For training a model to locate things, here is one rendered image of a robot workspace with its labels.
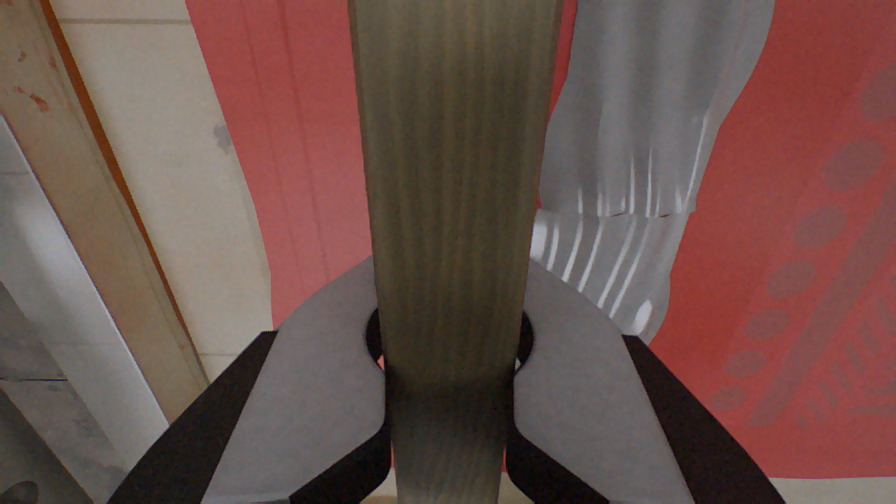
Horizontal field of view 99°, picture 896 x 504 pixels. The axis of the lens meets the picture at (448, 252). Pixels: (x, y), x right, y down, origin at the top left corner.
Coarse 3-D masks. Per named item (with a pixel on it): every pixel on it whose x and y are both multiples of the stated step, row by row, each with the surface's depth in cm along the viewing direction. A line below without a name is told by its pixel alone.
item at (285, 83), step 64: (192, 0) 14; (256, 0) 14; (320, 0) 14; (576, 0) 14; (832, 0) 13; (256, 64) 15; (320, 64) 15; (768, 64) 14; (832, 64) 14; (256, 128) 16; (320, 128) 16; (768, 128) 16; (832, 128) 16; (256, 192) 17; (320, 192) 17; (704, 192) 17; (768, 192) 17
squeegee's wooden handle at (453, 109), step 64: (384, 0) 5; (448, 0) 5; (512, 0) 5; (384, 64) 5; (448, 64) 5; (512, 64) 5; (384, 128) 6; (448, 128) 6; (512, 128) 6; (384, 192) 6; (448, 192) 6; (512, 192) 6; (384, 256) 7; (448, 256) 7; (512, 256) 7; (384, 320) 8; (448, 320) 7; (512, 320) 7; (448, 384) 8; (448, 448) 9
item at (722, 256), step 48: (288, 240) 18; (336, 240) 18; (720, 240) 18; (768, 240) 18; (288, 288) 20; (672, 288) 20; (720, 288) 20; (672, 336) 21; (720, 336) 21; (768, 432) 25; (816, 432) 25; (864, 432) 25
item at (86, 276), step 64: (0, 0) 12; (0, 64) 12; (64, 64) 14; (0, 128) 12; (64, 128) 14; (0, 192) 14; (64, 192) 14; (128, 192) 17; (0, 256) 15; (64, 256) 15; (128, 256) 17; (64, 320) 16; (128, 320) 17; (128, 384) 18; (192, 384) 22; (128, 448) 21
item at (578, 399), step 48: (528, 288) 10; (528, 336) 9; (576, 336) 9; (528, 384) 8; (576, 384) 8; (624, 384) 8; (528, 432) 7; (576, 432) 7; (624, 432) 7; (528, 480) 7; (576, 480) 6; (624, 480) 6; (672, 480) 6
